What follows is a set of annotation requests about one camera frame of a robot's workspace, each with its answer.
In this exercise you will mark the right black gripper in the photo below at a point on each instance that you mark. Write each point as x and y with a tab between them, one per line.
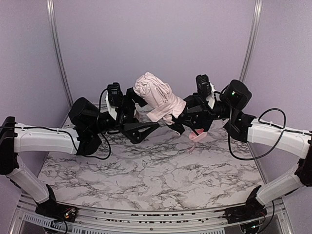
203	112

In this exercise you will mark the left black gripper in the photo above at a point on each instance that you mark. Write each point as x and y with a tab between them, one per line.
125	114

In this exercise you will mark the pink and black umbrella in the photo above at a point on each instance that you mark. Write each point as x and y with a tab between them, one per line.
160	97

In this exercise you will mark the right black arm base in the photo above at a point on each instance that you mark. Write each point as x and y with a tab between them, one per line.
242	213

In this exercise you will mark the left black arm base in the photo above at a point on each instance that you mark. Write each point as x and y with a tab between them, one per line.
61	213

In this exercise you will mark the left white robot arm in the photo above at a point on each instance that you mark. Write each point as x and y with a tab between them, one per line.
90	122

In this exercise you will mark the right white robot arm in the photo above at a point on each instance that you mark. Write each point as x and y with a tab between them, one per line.
247	128

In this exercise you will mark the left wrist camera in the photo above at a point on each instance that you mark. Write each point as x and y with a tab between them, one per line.
113	99

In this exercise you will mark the right aluminium corner post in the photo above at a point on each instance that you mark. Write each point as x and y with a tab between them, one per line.
252	39

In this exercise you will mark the aluminium corner post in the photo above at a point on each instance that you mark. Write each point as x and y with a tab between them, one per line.
252	39
57	49

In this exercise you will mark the left aluminium corner post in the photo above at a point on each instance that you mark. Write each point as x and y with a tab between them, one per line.
57	49

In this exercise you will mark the aluminium front rail frame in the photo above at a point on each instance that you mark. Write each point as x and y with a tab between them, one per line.
90	220

